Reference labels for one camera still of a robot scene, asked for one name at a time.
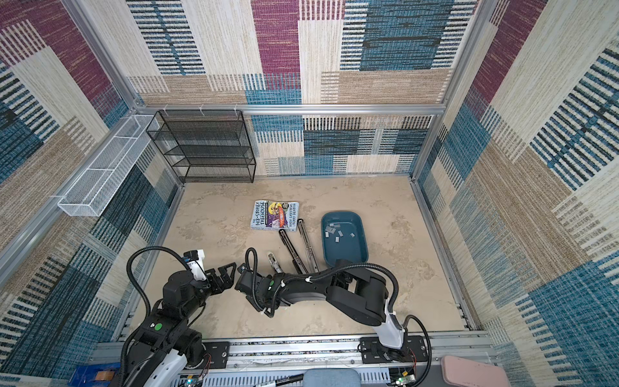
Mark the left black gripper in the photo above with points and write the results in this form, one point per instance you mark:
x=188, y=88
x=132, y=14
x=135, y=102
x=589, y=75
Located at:
x=226, y=281

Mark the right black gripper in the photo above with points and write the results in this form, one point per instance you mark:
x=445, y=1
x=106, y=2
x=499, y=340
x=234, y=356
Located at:
x=255, y=303

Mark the teal plastic tray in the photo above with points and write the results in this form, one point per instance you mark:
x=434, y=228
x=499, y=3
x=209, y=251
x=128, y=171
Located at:
x=343, y=238

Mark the small white mini stapler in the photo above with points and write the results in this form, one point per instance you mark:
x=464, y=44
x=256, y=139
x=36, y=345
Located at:
x=274, y=263

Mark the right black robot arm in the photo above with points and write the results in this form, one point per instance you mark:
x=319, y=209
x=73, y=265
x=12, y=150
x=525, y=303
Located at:
x=364, y=292

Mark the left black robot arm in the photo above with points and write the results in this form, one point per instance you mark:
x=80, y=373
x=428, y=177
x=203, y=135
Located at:
x=165, y=343

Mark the treehouse paperback book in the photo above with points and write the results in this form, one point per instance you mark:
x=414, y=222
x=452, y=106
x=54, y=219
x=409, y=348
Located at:
x=274, y=216

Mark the staple strips in tray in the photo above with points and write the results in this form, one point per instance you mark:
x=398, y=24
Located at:
x=340, y=230

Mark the grey blue chair back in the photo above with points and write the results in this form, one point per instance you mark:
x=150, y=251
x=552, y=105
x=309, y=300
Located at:
x=331, y=378

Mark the blue box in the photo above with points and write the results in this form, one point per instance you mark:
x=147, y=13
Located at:
x=91, y=375

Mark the pink case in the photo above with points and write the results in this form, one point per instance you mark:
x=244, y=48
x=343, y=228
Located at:
x=458, y=371

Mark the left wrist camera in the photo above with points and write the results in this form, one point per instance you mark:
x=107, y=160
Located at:
x=194, y=259

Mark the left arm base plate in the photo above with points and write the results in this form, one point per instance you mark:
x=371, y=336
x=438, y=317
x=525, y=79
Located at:
x=215, y=355

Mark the black wire mesh shelf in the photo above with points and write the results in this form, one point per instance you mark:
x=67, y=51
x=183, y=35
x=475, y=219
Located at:
x=205, y=146

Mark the white wire mesh basket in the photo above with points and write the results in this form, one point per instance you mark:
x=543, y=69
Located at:
x=93, y=191

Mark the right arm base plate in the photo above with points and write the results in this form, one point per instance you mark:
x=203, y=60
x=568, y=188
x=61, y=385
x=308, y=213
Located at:
x=373, y=352

